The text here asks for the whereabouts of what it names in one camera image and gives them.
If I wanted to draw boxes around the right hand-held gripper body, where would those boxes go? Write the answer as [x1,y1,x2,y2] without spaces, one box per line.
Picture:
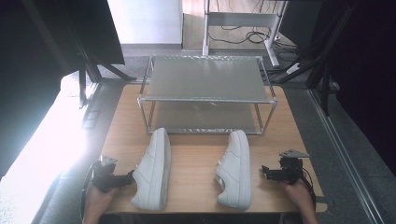
[274,148,311,186]

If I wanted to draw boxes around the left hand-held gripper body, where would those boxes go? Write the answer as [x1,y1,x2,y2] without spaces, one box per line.
[91,154,126,194]

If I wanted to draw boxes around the white sneaker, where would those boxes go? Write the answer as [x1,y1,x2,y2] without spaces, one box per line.
[130,127,173,211]
[215,129,253,211]

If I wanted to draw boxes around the grey metal shoe rack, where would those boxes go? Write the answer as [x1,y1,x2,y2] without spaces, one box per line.
[136,54,278,136]

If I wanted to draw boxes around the person's right hand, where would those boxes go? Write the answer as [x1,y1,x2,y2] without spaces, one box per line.
[280,171,314,209]

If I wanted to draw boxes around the white power strip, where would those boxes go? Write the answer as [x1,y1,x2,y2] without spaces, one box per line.
[285,62,302,76]

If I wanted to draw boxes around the black metal stand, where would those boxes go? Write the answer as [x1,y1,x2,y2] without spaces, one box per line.
[76,46,138,110]

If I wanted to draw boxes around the dark curtain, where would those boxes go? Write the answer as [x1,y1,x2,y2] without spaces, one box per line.
[323,0,396,177]

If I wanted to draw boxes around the black panel on stand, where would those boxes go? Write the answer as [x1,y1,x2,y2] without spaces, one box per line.
[21,0,126,73]

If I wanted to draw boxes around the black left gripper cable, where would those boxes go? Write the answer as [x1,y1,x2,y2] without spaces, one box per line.
[80,161,95,220]

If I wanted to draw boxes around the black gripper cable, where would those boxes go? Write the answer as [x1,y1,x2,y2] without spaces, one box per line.
[80,161,95,220]
[299,166,318,214]

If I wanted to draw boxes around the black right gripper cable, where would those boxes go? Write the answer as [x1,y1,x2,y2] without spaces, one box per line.
[299,166,318,214]

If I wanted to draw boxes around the aluminium floor rail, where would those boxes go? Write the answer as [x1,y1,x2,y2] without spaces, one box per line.
[306,88,383,224]

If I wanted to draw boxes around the black floor cables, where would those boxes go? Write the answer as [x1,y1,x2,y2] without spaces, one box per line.
[207,24,301,56]

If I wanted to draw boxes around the white metal desk frame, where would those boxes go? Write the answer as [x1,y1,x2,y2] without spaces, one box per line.
[202,0,290,68]

